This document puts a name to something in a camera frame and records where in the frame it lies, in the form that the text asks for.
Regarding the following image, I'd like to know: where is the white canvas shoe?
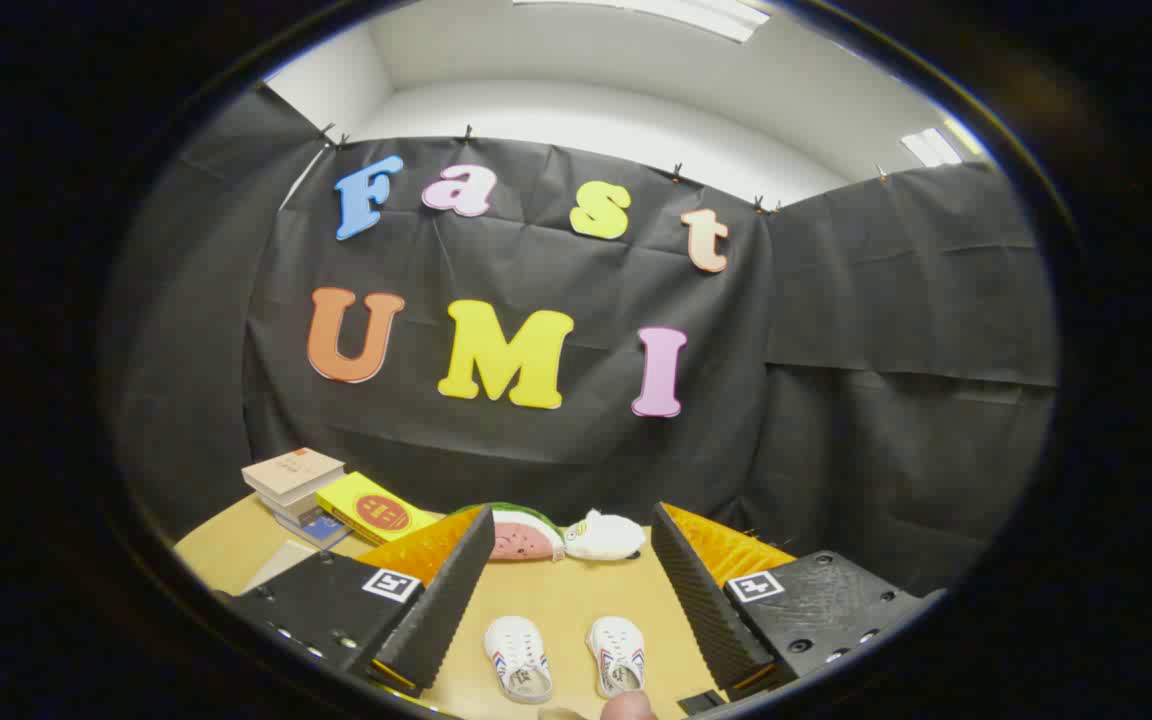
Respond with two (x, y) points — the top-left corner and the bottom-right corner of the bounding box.
(483, 616), (554, 704)
(586, 616), (647, 699)

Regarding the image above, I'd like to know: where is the yellow book with red circle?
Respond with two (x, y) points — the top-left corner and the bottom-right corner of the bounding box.
(314, 471), (440, 547)

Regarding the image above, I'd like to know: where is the beige book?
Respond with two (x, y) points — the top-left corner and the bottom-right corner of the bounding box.
(241, 447), (346, 504)

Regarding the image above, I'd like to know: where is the long ceiling light panel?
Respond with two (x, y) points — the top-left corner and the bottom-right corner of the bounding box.
(516, 0), (770, 43)

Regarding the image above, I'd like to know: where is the blue book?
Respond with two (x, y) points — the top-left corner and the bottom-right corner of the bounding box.
(276, 505), (352, 551)

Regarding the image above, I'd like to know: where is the white plush toy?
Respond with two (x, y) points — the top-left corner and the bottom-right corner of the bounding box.
(563, 509), (647, 562)

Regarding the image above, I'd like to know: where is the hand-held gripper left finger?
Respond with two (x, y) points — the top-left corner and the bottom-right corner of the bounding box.
(229, 505), (497, 699)

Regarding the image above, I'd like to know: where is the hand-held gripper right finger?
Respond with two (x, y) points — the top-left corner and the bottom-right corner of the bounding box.
(649, 501), (942, 696)

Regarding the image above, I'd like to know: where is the grey book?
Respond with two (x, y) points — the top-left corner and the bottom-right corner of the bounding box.
(256, 488), (329, 523)

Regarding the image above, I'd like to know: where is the watermelon slice plush toy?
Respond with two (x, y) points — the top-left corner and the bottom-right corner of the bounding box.
(451, 502), (567, 563)

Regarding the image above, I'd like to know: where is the small ceiling light panel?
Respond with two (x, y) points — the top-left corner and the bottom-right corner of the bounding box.
(901, 118), (987, 168)

